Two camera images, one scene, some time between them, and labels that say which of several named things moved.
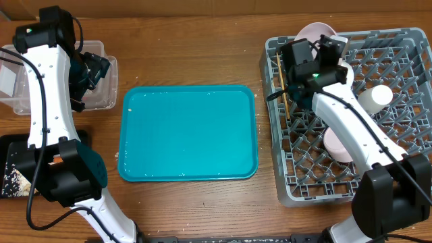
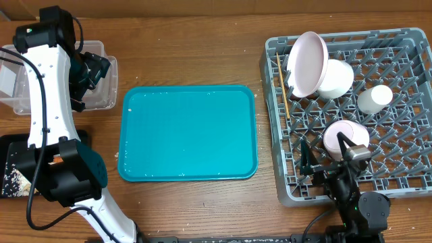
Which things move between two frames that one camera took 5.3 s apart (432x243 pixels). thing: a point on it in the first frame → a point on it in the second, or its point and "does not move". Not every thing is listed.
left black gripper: (98, 66) does not move
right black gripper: (343, 71) → (309, 165)
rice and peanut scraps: (15, 183) does not move
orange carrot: (58, 159) does not move
